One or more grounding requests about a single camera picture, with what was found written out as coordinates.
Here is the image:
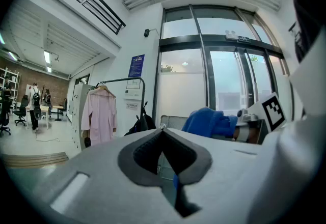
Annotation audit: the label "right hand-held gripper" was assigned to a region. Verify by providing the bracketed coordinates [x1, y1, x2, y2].
[234, 92, 287, 145]

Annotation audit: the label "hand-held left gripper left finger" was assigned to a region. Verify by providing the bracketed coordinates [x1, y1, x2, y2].
[10, 128, 189, 224]

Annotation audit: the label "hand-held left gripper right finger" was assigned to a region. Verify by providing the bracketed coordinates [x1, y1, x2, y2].
[162, 128, 279, 224]

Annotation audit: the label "blue cloth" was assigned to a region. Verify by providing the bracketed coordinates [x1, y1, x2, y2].
[173, 107, 239, 190]

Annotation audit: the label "wooden clothes hanger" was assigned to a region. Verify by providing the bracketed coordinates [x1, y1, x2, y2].
[86, 84, 117, 98]

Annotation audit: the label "person's white shirt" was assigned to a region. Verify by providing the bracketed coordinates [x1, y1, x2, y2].
[264, 26, 326, 224]

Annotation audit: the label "pink robe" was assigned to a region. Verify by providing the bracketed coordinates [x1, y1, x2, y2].
[81, 88, 118, 146]

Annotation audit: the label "white locker cabinet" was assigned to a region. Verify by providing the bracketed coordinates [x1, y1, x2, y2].
[71, 83, 96, 152]

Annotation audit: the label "black backpack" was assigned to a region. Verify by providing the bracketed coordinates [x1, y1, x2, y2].
[124, 102, 156, 137]

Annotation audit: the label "wooden steps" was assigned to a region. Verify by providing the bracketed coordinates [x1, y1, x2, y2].
[2, 151, 70, 169]

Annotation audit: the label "grey metal mesh basket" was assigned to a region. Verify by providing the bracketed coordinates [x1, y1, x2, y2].
[160, 115, 191, 132]

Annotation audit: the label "wooden table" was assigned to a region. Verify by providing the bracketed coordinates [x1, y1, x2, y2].
[51, 104, 65, 122]
[25, 104, 51, 130]

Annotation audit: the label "white emergency light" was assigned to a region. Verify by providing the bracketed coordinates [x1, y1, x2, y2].
[225, 30, 239, 41]

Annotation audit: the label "framed floor plan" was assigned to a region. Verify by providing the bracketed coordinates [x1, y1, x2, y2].
[126, 79, 141, 90]

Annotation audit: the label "black office chair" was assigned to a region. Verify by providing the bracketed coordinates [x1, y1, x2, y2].
[13, 95, 29, 127]
[0, 98, 12, 137]

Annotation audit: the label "white shelf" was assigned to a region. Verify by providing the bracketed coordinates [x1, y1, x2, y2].
[0, 66, 21, 103]

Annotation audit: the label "dark glass door frame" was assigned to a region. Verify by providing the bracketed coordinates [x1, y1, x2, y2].
[152, 5, 293, 123]

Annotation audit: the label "blue wall poster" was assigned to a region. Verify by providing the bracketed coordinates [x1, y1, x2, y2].
[128, 54, 145, 78]

